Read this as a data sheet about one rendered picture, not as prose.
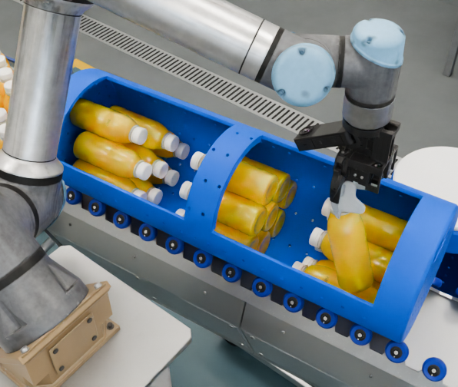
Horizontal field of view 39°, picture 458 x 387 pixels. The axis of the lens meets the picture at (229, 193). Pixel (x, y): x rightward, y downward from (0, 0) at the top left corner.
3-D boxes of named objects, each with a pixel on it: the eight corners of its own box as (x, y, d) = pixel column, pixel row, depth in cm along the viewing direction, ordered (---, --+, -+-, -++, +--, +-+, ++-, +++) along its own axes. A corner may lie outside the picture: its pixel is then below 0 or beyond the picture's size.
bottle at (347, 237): (381, 276, 122) (367, 199, 114) (363, 297, 118) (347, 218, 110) (350, 269, 126) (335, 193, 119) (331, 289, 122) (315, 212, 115)
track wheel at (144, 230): (156, 226, 144) (160, 226, 146) (141, 219, 146) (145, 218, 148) (150, 245, 145) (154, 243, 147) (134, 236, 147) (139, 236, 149)
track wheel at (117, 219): (130, 214, 147) (134, 213, 149) (114, 206, 149) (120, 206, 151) (124, 232, 148) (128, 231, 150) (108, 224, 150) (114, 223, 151)
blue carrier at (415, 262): (391, 370, 124) (418, 289, 103) (52, 203, 156) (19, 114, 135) (441, 266, 140) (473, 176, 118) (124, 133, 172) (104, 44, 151)
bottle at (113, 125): (92, 102, 153) (150, 124, 146) (81, 128, 153) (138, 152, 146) (75, 94, 146) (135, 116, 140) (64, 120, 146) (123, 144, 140)
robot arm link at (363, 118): (336, 100, 96) (357, 73, 101) (333, 124, 99) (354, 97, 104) (383, 115, 93) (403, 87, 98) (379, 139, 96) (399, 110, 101)
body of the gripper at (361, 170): (376, 198, 104) (387, 140, 95) (327, 180, 107) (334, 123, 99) (393, 170, 108) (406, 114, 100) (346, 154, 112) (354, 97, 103)
